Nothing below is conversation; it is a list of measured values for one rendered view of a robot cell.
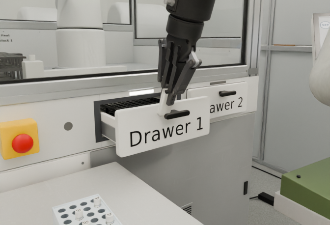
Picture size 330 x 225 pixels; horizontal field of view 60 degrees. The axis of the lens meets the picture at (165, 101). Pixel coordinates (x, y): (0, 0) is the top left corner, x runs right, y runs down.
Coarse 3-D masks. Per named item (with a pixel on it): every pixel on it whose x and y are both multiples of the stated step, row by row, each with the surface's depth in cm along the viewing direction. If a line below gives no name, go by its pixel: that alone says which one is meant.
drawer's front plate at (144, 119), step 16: (128, 112) 65; (144, 112) 68; (192, 112) 77; (208, 112) 81; (128, 128) 66; (144, 128) 68; (160, 128) 71; (192, 128) 78; (208, 128) 82; (128, 144) 66; (144, 144) 69; (160, 144) 72
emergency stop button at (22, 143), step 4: (16, 136) 58; (20, 136) 58; (24, 136) 58; (28, 136) 59; (16, 140) 57; (20, 140) 58; (24, 140) 58; (28, 140) 59; (32, 140) 59; (12, 144) 57; (16, 144) 57; (20, 144) 58; (24, 144) 58; (28, 144) 59; (32, 144) 59; (16, 148) 57; (20, 148) 58; (24, 148) 58; (28, 148) 59; (20, 152) 58; (24, 152) 59
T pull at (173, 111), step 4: (172, 112) 69; (176, 112) 69; (180, 112) 70; (184, 112) 70; (188, 112) 71; (164, 116) 68; (168, 116) 67; (172, 116) 68; (176, 116) 69; (180, 116) 70
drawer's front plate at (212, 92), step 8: (200, 88) 93; (208, 88) 95; (216, 88) 98; (224, 88) 100; (232, 88) 103; (240, 88) 105; (192, 96) 92; (200, 96) 94; (208, 96) 96; (216, 96) 98; (224, 96) 101; (232, 96) 103; (240, 96) 106; (216, 104) 99; (224, 104) 102; (232, 104) 104; (240, 104) 107; (216, 112) 100; (224, 112) 102; (232, 112) 105
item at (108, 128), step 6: (102, 114) 75; (108, 114) 74; (102, 120) 75; (108, 120) 72; (114, 120) 69; (102, 126) 75; (108, 126) 72; (114, 126) 70; (102, 132) 76; (108, 132) 73; (114, 132) 70; (108, 138) 74; (114, 138) 70
